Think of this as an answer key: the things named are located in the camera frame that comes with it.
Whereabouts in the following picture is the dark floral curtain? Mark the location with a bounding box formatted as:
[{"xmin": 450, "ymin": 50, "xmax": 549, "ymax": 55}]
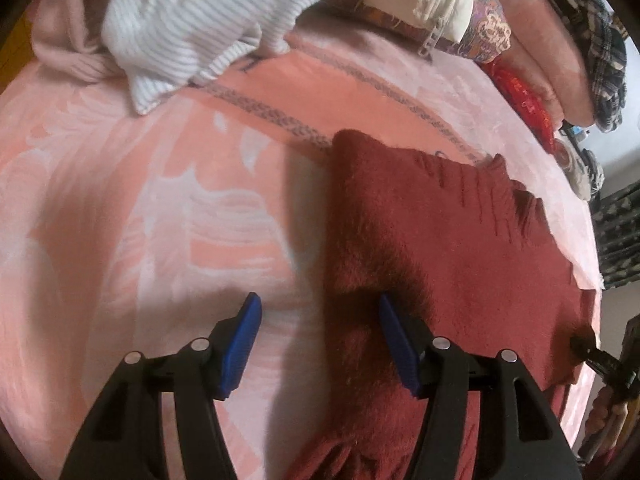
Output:
[{"xmin": 590, "ymin": 180, "xmax": 640, "ymax": 291}]

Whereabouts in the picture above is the white striped garment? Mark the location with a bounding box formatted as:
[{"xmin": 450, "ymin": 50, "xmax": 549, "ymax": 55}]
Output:
[{"xmin": 101, "ymin": 0, "xmax": 361, "ymax": 116}]

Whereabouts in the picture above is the red patterned pouch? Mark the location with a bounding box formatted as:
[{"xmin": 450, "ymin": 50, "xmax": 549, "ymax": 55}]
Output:
[{"xmin": 482, "ymin": 60, "xmax": 558, "ymax": 153}]

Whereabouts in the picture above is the dark red sweater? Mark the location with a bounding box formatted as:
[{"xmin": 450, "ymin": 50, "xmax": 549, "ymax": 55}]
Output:
[{"xmin": 295, "ymin": 129, "xmax": 603, "ymax": 480}]

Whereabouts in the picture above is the dark plaid shirt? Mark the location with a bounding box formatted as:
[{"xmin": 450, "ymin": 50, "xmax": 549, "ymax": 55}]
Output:
[{"xmin": 530, "ymin": 0, "xmax": 628, "ymax": 133}]

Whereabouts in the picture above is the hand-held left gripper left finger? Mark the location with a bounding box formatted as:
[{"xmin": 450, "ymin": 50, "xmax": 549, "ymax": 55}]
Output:
[{"xmin": 59, "ymin": 292, "xmax": 264, "ymax": 480}]

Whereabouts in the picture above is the dusty pink garment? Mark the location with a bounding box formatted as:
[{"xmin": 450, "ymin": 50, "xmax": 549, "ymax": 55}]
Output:
[{"xmin": 31, "ymin": 0, "xmax": 151, "ymax": 83}]

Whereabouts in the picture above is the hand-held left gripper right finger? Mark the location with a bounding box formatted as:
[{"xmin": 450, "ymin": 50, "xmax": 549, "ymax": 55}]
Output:
[{"xmin": 377, "ymin": 292, "xmax": 583, "ymax": 480}]

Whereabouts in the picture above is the person's right hand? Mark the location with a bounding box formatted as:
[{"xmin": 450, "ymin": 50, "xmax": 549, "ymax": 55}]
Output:
[{"xmin": 584, "ymin": 385, "xmax": 633, "ymax": 441}]

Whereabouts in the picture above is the folded pink blanket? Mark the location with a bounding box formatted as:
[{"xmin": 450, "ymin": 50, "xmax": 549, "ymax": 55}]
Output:
[{"xmin": 475, "ymin": 0, "xmax": 601, "ymax": 128}]

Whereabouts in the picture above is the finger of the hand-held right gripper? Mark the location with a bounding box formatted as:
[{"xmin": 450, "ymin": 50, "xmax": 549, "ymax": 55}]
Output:
[{"xmin": 570, "ymin": 327, "xmax": 626, "ymax": 377}]

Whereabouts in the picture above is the purple patterned pillow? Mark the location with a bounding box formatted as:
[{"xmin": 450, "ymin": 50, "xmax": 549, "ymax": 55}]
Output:
[{"xmin": 350, "ymin": 0, "xmax": 513, "ymax": 63}]

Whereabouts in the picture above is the pink leaf-print blanket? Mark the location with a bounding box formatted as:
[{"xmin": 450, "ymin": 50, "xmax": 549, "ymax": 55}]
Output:
[{"xmin": 0, "ymin": 20, "xmax": 601, "ymax": 480}]

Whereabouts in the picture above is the yellow wooden wardrobe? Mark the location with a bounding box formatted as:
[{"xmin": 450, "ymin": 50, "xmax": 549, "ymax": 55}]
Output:
[{"xmin": 0, "ymin": 10, "xmax": 37, "ymax": 88}]

